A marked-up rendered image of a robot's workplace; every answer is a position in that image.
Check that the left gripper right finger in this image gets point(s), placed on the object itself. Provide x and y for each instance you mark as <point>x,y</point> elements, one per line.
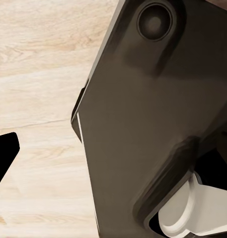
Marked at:
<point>222,145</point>

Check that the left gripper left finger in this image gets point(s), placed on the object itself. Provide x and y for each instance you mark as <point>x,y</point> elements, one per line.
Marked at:
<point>9,148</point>

